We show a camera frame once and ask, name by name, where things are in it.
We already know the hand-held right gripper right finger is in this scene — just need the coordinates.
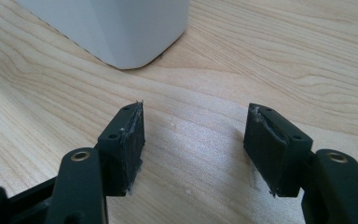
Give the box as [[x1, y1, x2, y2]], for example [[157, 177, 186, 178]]
[[242, 103, 314, 199]]

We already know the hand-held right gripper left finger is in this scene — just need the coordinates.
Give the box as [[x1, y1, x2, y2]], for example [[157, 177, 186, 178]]
[[95, 100, 146, 198]]

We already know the white plastic storage container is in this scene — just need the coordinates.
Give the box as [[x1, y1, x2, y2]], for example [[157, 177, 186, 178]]
[[14, 0, 191, 70]]

